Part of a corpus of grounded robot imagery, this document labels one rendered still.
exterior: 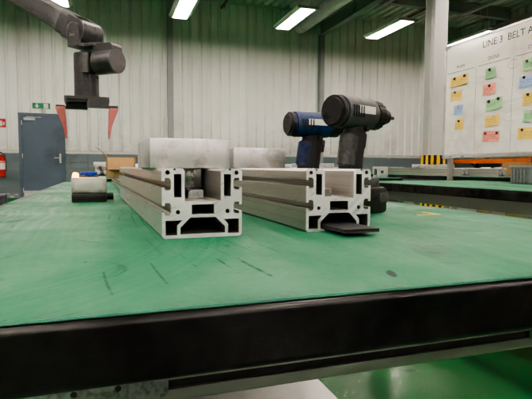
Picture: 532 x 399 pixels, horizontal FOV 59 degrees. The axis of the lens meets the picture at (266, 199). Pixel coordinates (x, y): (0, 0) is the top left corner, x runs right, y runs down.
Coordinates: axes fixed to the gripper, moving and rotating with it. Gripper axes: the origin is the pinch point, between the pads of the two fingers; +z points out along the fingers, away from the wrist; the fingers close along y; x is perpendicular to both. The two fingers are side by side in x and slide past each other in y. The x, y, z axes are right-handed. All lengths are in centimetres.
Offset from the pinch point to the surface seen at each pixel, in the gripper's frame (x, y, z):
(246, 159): -35.9, 29.2, 6.3
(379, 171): 231, 241, 11
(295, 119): -24, 45, -3
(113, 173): 232, 17, 12
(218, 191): -67, 15, 11
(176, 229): -68, 10, 16
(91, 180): -3.8, 0.5, 10.9
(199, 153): -61, 14, 6
